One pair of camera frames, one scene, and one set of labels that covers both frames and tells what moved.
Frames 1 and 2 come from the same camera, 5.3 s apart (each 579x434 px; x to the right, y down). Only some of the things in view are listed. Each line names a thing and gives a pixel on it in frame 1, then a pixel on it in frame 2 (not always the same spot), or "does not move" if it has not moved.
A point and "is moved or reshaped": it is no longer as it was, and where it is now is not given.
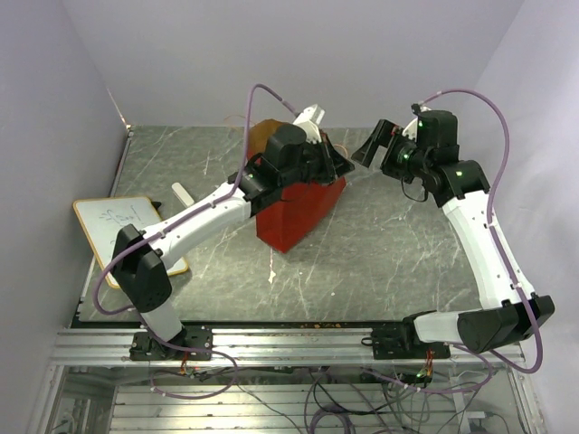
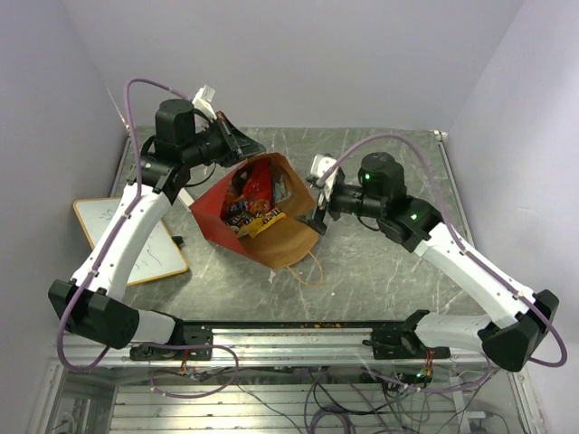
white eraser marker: [183, 195] does not move
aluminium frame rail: [266, 348] does not move
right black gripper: [382, 136] → [314, 220]
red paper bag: [298, 213] is moved or reshaped
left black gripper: [339, 163] → [237, 144]
